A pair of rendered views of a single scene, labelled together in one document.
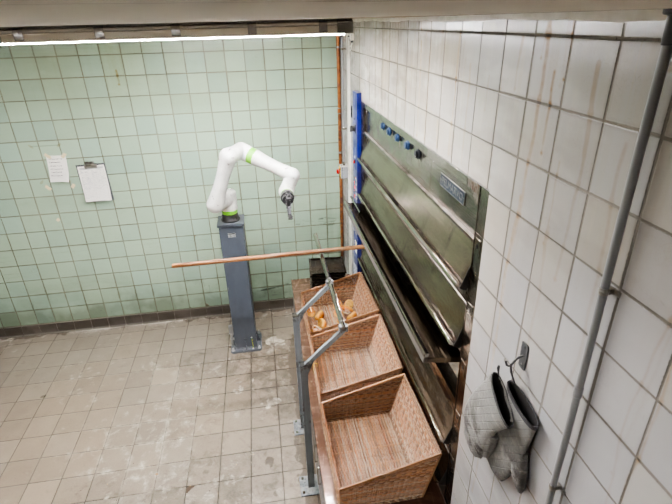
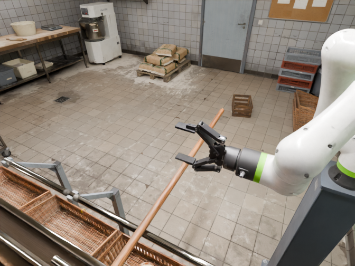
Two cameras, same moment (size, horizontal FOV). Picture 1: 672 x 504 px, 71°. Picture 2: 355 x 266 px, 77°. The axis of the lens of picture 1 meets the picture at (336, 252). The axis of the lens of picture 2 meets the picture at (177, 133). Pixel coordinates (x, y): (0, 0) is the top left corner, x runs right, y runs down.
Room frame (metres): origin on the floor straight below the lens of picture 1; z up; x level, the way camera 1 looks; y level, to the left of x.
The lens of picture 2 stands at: (3.26, -0.19, 1.97)
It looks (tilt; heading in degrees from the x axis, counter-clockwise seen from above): 36 degrees down; 126
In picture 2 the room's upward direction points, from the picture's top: straight up
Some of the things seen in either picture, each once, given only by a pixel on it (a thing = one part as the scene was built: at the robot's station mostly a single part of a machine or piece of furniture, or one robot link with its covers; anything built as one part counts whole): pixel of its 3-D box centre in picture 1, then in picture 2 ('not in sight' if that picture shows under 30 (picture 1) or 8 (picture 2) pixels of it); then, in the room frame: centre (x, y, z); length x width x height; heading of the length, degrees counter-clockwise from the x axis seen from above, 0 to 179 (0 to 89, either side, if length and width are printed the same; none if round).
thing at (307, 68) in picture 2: not in sight; (300, 63); (2.71, 4.54, 0.53); 0.60 x 0.40 x 0.16; 5
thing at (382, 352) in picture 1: (352, 360); (53, 243); (2.32, -0.09, 0.72); 0.56 x 0.49 x 0.28; 8
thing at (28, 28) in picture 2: not in sight; (25, 28); (-2.04, 1.93, 1.01); 0.43 x 0.42 x 0.21; 99
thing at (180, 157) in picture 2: not in sight; (185, 158); (2.94, 0.30, 1.42); 0.07 x 0.03 x 0.01; 9
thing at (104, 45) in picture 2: not in sight; (99, 34); (-1.78, 3.46, 0.66); 0.92 x 0.59 x 1.32; 99
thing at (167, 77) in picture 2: not in sight; (165, 67); (-0.02, 3.85, 0.07); 1.20 x 0.80 x 0.14; 99
